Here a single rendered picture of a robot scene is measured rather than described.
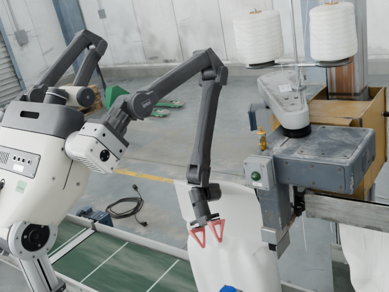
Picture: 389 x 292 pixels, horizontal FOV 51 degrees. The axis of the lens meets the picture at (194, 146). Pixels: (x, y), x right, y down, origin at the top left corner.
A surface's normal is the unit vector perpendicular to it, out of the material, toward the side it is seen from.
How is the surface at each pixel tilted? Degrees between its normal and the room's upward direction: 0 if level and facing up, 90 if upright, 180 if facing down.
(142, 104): 83
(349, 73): 90
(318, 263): 0
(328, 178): 90
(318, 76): 90
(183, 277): 0
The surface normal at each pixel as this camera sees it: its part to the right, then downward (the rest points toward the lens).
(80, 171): 0.77, 0.11
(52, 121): -0.59, -0.26
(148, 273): -0.19, -0.90
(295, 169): -0.58, 0.42
